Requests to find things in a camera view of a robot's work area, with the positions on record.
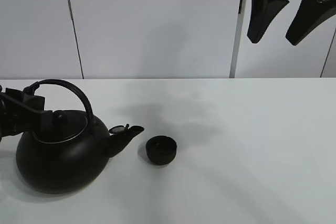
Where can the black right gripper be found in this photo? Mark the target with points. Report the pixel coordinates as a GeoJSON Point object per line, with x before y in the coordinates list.
{"type": "Point", "coordinates": [310, 15]}

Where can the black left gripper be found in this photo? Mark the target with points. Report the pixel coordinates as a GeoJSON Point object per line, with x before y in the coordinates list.
{"type": "Point", "coordinates": [23, 111]}

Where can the black teapot with handle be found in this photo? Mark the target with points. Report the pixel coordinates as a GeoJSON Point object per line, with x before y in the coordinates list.
{"type": "Point", "coordinates": [73, 151]}

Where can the small black teacup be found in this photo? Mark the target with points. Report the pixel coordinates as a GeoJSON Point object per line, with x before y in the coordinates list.
{"type": "Point", "coordinates": [161, 150]}

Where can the white partition post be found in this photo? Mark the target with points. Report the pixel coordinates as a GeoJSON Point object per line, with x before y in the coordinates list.
{"type": "Point", "coordinates": [237, 38]}

